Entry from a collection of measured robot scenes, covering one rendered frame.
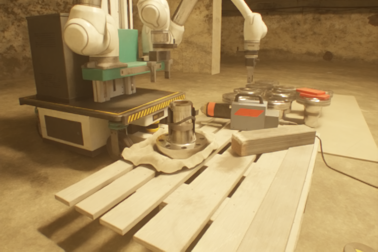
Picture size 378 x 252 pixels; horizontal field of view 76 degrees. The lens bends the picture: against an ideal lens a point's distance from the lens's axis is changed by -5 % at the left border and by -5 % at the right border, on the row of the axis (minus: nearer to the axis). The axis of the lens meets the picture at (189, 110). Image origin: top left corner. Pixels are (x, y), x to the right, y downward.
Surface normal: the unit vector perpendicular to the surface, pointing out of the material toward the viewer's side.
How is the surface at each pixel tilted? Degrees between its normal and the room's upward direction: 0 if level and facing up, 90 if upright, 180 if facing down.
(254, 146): 90
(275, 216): 0
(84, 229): 0
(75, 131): 90
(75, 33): 96
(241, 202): 0
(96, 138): 90
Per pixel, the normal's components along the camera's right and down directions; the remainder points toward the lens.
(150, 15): 0.01, 0.40
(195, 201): 0.00, -0.96
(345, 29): -0.51, 0.23
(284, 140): 0.29, 0.25
